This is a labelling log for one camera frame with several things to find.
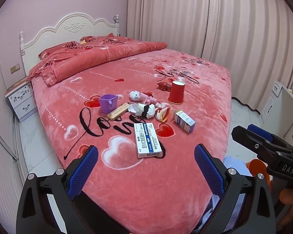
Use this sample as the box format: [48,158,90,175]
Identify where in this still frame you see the white desk cabinet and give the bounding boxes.
[260,81,293,139]

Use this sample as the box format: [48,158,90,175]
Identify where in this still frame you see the white blue medicine box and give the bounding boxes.
[134,123,163,159]

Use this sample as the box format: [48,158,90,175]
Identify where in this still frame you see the purple silicone cup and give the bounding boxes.
[99,94,118,114]

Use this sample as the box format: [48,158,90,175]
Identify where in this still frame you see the orange trash bin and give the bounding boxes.
[246,159,273,193]

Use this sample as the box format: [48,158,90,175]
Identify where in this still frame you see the white bedside drawer cabinet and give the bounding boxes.
[5,78,38,123]

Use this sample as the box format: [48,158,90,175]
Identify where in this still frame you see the white tissue wad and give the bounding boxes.
[128,103,155,119]

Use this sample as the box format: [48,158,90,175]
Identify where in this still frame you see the pink plastic roller toy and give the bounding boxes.
[140,93,157,105]

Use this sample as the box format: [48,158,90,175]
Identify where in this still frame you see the pink pleated curtain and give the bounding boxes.
[127,0,293,110]

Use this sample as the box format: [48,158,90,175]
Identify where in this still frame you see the person's light blue trousers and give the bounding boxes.
[199,156,251,232]

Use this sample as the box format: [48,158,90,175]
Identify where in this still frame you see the bed with pink blanket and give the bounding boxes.
[28,35,231,233]

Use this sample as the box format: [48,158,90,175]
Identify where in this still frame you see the long wooden box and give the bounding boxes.
[107,103,130,121]

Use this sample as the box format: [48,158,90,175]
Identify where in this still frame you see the white carved headboard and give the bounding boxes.
[19,12,120,75]

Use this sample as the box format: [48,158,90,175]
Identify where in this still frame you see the small blue white carton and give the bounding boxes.
[173,110,196,133]

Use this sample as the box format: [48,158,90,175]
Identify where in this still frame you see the folded red duvet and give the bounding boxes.
[27,33,167,87]

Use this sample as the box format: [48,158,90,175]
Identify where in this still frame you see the dark red gourd toy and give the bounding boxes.
[157,82,171,91]

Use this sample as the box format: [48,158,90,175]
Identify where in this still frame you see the red cylindrical paper can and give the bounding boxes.
[168,80,185,105]

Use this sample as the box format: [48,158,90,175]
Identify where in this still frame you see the hello kitty plush toy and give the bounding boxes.
[130,90,141,102]

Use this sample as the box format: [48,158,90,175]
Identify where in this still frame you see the person's right hand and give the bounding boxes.
[280,189,293,205]

